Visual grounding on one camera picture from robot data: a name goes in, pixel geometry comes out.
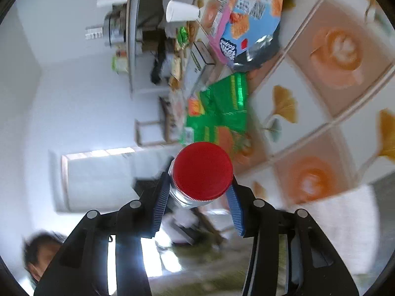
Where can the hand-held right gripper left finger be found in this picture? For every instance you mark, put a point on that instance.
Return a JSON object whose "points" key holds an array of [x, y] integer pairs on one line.
{"points": [[162, 203]]}

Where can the small white carton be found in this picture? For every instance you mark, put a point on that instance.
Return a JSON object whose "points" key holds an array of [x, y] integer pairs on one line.
{"points": [[202, 52]]}

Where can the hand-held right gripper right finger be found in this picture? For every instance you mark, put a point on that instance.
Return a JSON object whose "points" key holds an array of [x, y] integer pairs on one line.
{"points": [[236, 212]]}

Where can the light green packet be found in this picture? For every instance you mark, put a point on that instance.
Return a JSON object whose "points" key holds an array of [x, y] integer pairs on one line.
{"points": [[119, 63]]}

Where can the green orange snack packet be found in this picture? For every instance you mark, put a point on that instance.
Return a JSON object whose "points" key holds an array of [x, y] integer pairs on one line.
{"points": [[225, 108]]}

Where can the blue pink snack bag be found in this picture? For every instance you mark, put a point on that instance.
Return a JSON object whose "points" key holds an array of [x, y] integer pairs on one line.
{"points": [[247, 37]]}

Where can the tan snack packet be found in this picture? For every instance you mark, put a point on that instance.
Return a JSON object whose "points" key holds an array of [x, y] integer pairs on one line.
{"points": [[176, 71]]}

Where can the metal pot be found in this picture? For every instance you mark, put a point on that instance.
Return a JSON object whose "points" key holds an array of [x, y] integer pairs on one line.
{"points": [[114, 27]]}

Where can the window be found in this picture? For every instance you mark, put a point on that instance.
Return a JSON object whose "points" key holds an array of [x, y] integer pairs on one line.
{"points": [[92, 178]]}

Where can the black cloth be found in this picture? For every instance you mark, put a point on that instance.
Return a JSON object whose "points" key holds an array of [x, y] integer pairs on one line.
{"points": [[158, 67]]}

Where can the clear bottle with red cap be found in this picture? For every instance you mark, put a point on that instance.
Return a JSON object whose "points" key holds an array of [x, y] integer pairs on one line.
{"points": [[202, 169]]}

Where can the white frame side table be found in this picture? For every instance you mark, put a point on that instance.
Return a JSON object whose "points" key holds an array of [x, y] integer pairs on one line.
{"points": [[132, 37]]}

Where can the person's head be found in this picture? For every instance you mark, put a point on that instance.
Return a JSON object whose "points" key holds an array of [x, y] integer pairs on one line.
{"points": [[40, 246]]}

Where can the white paper cup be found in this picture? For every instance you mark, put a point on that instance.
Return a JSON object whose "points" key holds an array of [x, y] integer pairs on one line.
{"points": [[182, 11]]}

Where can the printed tablecloth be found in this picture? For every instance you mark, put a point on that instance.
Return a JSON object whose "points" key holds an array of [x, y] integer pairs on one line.
{"points": [[308, 98]]}

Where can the small green wrapper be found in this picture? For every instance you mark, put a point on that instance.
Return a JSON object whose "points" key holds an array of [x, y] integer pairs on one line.
{"points": [[183, 35]]}

